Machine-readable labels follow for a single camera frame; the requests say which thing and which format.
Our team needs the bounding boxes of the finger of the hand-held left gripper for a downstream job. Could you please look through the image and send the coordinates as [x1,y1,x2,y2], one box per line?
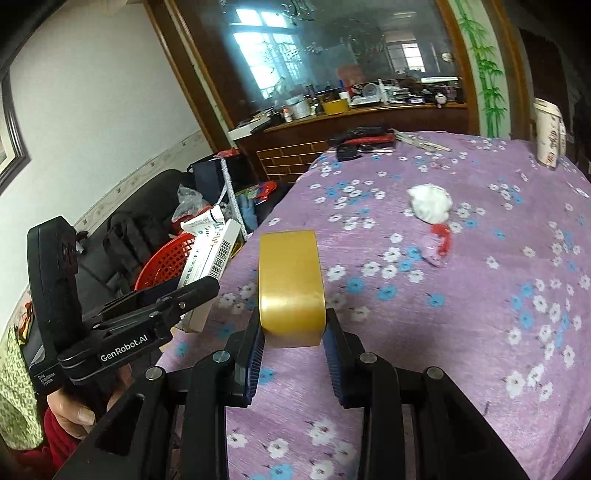
[58,277,221,385]

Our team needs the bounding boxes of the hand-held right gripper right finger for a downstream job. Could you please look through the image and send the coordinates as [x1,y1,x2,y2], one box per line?
[322,308,529,480]

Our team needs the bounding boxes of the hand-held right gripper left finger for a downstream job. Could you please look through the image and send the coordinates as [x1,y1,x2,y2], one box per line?
[53,307,267,480]

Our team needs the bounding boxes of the yellow tape roll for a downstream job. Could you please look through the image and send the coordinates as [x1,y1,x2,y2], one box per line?
[257,229,328,349]

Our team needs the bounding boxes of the red plastic mesh basket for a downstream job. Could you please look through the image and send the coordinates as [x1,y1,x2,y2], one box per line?
[134,231,208,296]

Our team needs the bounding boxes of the orange and white carton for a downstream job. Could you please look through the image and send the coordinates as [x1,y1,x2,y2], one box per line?
[177,218,244,334]

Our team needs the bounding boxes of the long white box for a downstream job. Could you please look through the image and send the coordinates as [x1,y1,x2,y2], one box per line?
[180,207,228,233]

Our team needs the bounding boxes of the person's left forearm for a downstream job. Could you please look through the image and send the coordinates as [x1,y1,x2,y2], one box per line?
[43,408,93,472]

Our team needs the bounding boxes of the person's left hand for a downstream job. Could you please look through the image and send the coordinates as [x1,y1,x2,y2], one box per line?
[46,364,134,439]

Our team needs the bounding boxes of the black sofa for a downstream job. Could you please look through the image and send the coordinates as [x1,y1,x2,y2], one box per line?
[74,168,195,315]

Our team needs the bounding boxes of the black backpack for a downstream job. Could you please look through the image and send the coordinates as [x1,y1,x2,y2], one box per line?
[102,212,156,285]

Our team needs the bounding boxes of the purple floral tablecloth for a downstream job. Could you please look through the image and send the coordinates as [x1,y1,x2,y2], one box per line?
[159,130,591,480]

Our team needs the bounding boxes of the green patterned cloth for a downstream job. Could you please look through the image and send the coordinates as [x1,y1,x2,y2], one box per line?
[0,323,45,452]

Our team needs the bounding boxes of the clear plastic bag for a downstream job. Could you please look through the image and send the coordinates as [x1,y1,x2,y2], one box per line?
[172,184,213,223]

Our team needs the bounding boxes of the red and pink wrapper scrap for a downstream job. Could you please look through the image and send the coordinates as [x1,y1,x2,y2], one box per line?
[420,223,453,267]

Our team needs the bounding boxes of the red printed bag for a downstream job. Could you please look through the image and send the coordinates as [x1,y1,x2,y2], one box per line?
[235,181,278,205]

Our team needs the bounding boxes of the black bag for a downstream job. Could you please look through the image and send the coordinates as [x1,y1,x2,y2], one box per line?
[191,154,253,205]

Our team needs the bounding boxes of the crumpled white bag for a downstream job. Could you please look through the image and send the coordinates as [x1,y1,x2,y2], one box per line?
[409,183,454,223]

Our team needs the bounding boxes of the wooden brick-pattern counter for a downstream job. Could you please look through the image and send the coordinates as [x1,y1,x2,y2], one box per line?
[231,102,470,182]

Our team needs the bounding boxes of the white flat box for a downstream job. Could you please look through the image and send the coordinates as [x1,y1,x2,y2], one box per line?
[228,119,271,140]

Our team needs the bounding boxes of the silver pot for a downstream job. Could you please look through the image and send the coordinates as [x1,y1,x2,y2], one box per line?
[283,95,311,122]

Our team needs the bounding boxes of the white lidded travel cup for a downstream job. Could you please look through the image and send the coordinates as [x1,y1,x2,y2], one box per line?
[533,98,568,171]

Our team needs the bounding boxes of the etched glass partition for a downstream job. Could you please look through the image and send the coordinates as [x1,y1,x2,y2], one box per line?
[170,0,463,126]

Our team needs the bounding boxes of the bamboo painted pillar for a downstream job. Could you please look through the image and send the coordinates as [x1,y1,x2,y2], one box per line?
[455,0,512,138]

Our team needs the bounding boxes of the dark picture frame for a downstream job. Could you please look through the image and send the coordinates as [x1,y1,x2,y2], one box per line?
[0,69,33,195]

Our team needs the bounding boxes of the white perforated rack post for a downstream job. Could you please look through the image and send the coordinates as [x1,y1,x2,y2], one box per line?
[220,158,253,241]

